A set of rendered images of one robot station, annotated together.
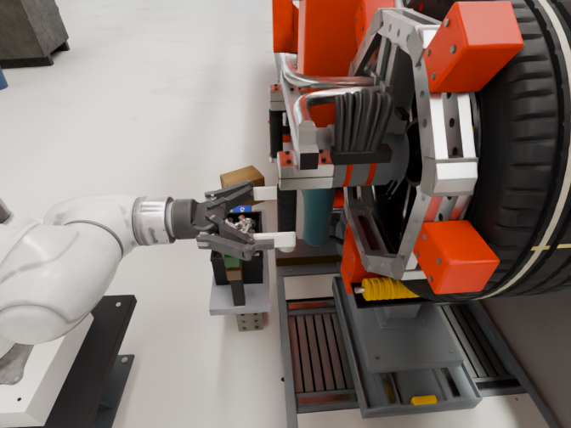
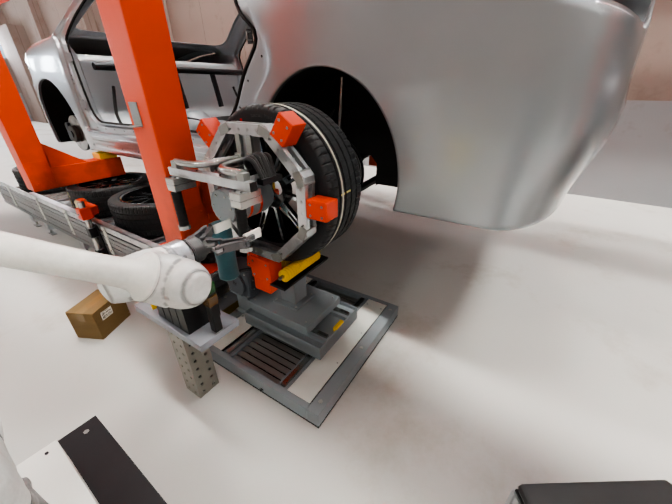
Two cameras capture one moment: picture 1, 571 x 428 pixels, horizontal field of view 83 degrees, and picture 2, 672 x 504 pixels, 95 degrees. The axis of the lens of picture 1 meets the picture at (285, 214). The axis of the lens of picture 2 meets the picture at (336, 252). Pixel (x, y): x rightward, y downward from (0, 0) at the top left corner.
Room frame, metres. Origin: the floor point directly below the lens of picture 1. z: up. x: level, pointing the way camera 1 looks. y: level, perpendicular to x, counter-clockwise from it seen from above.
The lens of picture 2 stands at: (-0.33, 0.55, 1.23)
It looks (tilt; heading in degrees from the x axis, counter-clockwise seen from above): 28 degrees down; 307
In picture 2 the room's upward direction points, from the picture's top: straight up
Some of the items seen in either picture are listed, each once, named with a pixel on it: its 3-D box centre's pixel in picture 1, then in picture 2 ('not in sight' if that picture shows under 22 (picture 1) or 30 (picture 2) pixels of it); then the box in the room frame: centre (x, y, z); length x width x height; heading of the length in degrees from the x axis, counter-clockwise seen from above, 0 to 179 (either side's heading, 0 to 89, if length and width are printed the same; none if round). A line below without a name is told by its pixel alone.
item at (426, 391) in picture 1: (394, 333); (301, 314); (0.62, -0.40, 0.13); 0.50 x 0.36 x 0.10; 5
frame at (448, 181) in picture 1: (383, 154); (257, 194); (0.65, -0.22, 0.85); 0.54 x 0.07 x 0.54; 5
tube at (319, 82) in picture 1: (329, 58); (206, 150); (0.74, -0.09, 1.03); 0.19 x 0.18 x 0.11; 95
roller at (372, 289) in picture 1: (409, 286); (300, 264); (0.54, -0.33, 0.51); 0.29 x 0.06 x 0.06; 95
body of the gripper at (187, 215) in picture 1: (200, 218); (200, 246); (0.45, 0.16, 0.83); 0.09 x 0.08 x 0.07; 95
